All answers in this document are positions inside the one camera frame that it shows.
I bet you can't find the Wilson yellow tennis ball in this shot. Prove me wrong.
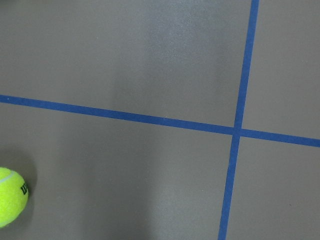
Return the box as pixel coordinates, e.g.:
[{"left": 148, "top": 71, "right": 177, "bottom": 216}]
[{"left": 0, "top": 167, "right": 29, "bottom": 228}]

